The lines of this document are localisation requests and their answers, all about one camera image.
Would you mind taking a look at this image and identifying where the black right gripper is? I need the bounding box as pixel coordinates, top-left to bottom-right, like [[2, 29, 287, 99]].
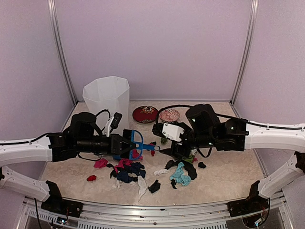
[[160, 122, 217, 161]]

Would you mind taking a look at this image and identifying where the blue dustpan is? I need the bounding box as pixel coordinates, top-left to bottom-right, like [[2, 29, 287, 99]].
[[112, 155, 124, 161]]

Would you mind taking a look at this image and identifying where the blue hand brush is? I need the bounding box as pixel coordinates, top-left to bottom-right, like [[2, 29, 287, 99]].
[[121, 129, 161, 161]]

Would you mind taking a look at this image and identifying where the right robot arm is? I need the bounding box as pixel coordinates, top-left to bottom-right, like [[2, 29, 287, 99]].
[[152, 104, 305, 212]]

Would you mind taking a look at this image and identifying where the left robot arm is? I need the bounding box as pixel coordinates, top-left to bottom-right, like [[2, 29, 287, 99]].
[[0, 112, 140, 212]]

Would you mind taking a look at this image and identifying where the red twisted paper scrap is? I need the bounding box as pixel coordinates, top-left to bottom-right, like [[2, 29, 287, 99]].
[[149, 141, 156, 156]]

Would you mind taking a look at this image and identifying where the green paper scrap right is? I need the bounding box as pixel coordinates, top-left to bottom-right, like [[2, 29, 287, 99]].
[[183, 155, 198, 164]]

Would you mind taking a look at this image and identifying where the white paper scrap middle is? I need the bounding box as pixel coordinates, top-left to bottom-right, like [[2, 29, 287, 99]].
[[153, 169, 170, 177]]

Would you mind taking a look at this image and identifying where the black paper scrap curved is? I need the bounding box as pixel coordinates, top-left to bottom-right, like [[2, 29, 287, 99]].
[[165, 160, 197, 180]]

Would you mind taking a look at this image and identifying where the teal paper scrap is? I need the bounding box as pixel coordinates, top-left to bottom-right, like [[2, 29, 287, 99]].
[[170, 162, 191, 186]]

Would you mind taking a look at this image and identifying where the magenta paper scrap left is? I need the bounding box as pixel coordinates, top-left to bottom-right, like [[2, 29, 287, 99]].
[[94, 158, 108, 168]]

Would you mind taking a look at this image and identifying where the small black paper scrap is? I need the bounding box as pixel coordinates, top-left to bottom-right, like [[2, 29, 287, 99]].
[[198, 162, 206, 169]]

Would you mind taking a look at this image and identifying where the pink patterned bowl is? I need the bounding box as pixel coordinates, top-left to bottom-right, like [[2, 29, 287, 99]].
[[159, 108, 180, 124]]

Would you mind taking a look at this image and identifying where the black paper scrap bottom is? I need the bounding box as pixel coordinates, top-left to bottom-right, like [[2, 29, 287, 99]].
[[148, 180, 161, 194]]

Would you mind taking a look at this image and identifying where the red floral plate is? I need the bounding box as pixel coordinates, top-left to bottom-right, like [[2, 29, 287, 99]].
[[132, 105, 158, 124]]

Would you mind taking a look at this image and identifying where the white paper scrap long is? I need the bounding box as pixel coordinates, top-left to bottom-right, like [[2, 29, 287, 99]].
[[138, 176, 148, 201]]

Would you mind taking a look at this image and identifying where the small red paper scrap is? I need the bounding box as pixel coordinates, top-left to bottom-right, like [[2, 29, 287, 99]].
[[86, 175, 97, 182]]

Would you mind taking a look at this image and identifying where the white plastic trash bin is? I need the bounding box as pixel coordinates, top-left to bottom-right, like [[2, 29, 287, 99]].
[[82, 76, 130, 135]]

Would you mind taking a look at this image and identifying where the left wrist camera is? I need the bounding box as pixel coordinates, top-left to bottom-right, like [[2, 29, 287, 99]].
[[104, 112, 122, 137]]

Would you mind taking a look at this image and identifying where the aluminium front rail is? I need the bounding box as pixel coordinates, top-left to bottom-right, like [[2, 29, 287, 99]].
[[16, 191, 295, 229]]

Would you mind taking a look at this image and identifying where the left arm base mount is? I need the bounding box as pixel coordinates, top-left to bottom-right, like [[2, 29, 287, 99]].
[[41, 181, 83, 218]]

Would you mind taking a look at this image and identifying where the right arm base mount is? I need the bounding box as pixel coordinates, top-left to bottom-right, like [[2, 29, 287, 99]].
[[227, 180, 270, 217]]

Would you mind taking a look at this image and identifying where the left aluminium corner post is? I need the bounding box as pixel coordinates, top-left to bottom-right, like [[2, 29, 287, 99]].
[[47, 0, 78, 107]]

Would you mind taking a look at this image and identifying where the aluminium corner post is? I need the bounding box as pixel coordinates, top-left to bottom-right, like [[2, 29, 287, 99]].
[[230, 0, 259, 106], [47, 0, 78, 107]]

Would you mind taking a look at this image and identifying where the right aluminium corner post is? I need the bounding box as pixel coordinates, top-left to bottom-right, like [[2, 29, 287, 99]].
[[230, 0, 259, 106]]

